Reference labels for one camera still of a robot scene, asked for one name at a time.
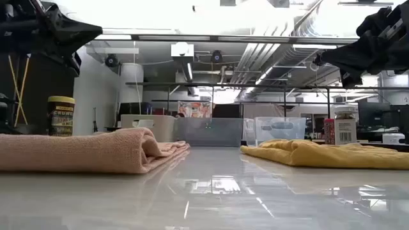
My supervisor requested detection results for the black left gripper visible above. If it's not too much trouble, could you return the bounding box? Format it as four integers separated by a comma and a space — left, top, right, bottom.
0, 0, 104, 78

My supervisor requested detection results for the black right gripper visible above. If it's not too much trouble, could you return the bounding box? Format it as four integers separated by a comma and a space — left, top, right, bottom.
320, 0, 409, 89

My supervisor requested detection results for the white-lid spice jar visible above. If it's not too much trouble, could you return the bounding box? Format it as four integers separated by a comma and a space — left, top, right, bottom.
334, 105, 358, 146

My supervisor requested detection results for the yellow-lid spice jar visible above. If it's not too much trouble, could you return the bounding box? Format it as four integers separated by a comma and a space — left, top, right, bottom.
47, 95, 76, 137

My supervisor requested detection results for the red spice box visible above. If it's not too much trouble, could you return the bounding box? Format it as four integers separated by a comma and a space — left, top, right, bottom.
323, 118, 336, 146

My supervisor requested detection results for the mustard yellow cloth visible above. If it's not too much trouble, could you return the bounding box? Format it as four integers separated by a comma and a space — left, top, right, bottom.
240, 138, 409, 171

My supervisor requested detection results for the black background monitor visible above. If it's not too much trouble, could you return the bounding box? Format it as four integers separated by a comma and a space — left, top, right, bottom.
357, 101, 409, 132

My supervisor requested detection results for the white round column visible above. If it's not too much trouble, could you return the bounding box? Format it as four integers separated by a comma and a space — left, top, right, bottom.
120, 62, 144, 104

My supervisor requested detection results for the small white background box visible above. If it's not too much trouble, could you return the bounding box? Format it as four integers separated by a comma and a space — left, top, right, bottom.
382, 132, 406, 145

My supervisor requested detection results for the salmon pink folded cloth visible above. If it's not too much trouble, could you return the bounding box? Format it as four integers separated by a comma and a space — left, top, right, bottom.
0, 126, 191, 175

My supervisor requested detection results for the clear plastic bin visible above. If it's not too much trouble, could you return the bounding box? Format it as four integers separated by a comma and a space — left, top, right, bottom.
242, 116, 307, 147

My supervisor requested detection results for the white dome ceiling device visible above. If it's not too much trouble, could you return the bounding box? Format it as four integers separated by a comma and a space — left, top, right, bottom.
171, 42, 195, 59

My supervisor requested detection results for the beige plastic bin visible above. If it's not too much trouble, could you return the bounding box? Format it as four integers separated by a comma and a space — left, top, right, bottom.
120, 114, 177, 143

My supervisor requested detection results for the grey overhead beam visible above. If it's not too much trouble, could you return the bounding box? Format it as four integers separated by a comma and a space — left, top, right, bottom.
95, 33, 360, 45

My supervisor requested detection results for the colourful background poster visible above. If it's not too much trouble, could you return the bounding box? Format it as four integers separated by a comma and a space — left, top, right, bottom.
177, 100, 213, 119

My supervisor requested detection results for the dark grey plastic bin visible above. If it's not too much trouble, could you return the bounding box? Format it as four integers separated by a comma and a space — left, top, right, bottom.
174, 117, 244, 148

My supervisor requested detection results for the black round ceiling camera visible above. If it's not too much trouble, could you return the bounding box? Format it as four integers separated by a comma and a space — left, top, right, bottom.
210, 50, 224, 64
105, 54, 120, 68

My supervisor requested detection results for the yellow cable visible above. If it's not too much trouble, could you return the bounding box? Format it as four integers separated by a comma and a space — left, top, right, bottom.
7, 54, 30, 128

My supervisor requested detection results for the black background workstation frame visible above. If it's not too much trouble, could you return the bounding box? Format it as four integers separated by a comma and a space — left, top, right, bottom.
125, 81, 409, 119

